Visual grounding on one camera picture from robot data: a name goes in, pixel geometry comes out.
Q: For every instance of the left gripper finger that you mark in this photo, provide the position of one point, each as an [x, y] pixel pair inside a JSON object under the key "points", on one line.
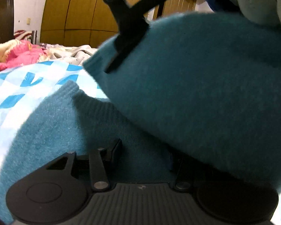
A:
{"points": [[104, 165]]}

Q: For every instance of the teal fuzzy sweater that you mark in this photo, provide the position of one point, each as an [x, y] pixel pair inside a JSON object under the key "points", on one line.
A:
{"points": [[198, 99]]}

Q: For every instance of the brown wooden wardrobe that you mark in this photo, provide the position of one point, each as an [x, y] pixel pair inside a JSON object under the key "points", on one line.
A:
{"points": [[90, 22]]}

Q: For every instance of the white dotted bed sheet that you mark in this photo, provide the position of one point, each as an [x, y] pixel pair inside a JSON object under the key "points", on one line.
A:
{"points": [[71, 55]]}

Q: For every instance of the red striped cloth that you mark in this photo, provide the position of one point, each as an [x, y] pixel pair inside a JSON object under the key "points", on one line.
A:
{"points": [[22, 34]]}

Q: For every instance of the blue checkered plastic sheet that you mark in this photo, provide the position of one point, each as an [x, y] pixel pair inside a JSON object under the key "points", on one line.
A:
{"points": [[23, 88]]}

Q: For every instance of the dark wooden headboard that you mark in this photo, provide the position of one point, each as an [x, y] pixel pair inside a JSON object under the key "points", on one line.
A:
{"points": [[6, 20]]}

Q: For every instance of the pink floral quilt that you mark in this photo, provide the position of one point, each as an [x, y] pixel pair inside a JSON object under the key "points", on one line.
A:
{"points": [[16, 53]]}

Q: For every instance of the wall power socket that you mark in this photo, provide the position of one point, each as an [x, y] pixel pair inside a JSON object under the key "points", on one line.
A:
{"points": [[28, 21]]}

